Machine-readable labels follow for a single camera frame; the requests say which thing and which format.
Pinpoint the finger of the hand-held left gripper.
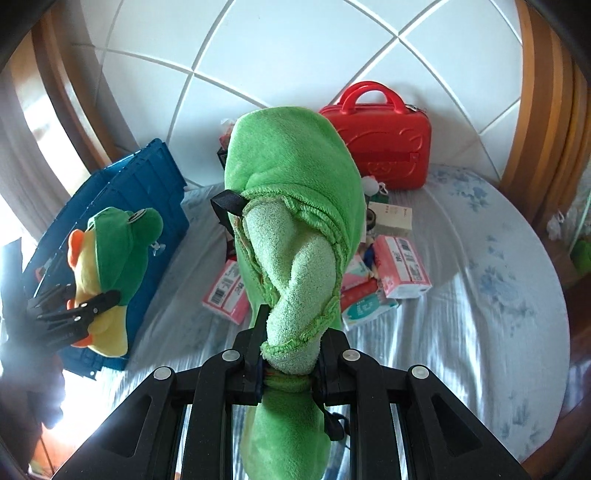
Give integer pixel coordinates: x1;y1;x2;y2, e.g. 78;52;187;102
41;289;122;348
26;285;77;320

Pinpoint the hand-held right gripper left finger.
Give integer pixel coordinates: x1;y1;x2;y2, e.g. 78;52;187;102
53;305;269;480

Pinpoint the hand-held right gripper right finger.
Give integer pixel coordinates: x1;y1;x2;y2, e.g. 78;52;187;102
316;330;532;480

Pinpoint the yellow duck plush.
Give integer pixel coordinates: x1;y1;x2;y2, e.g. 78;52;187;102
67;230;130;358

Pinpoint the green frog plush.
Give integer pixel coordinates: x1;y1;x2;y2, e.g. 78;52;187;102
87;207;164;308

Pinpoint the blue plastic crate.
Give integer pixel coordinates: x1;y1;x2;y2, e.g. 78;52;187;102
0;138;191;372

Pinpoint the green and white wipes pack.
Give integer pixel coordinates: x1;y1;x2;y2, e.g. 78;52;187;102
342;295;399;331

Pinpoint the pink patterned tissue pack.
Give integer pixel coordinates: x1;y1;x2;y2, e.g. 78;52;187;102
342;255;376;296

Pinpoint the beige cardboard box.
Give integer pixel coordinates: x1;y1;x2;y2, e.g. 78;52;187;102
368;200;413;235

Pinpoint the grey bunny plush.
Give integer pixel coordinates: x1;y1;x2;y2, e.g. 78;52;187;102
361;175;389;200

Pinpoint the red hard-shell suitcase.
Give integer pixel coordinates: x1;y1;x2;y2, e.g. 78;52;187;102
318;80;432;190

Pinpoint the white padded headboard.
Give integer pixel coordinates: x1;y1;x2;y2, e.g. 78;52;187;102
69;0;527;195

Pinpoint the wooden bed frame post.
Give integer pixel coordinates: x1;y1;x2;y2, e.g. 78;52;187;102
9;11;137;185
501;0;591;204

